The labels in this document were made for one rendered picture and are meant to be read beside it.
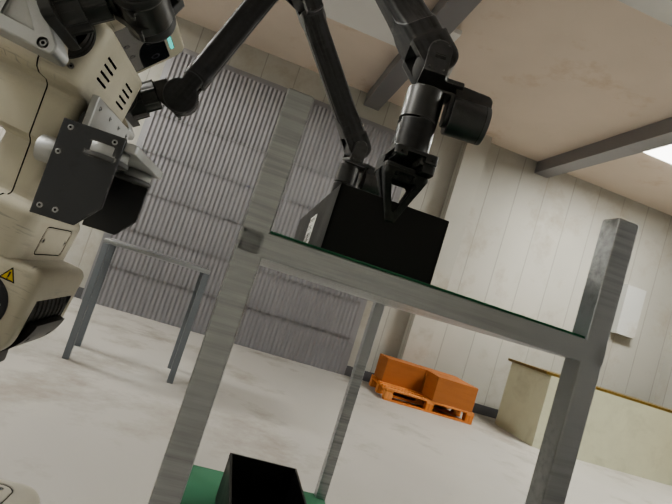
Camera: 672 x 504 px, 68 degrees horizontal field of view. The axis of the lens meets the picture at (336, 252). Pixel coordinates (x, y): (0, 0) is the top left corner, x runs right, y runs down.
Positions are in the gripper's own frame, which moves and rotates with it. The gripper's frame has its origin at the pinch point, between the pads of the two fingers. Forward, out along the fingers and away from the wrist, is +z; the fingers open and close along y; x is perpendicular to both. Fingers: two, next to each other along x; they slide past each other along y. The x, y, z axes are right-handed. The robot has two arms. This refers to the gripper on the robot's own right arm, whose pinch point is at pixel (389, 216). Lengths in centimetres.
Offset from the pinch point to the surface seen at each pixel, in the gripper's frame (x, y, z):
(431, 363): -241, 535, 58
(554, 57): -179, 312, -239
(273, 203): 16.8, -18.0, 6.1
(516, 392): -325, 471, 58
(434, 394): -214, 443, 82
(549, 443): -22.5, -15.6, 22.7
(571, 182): -365, 535, -229
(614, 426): -418, 421, 60
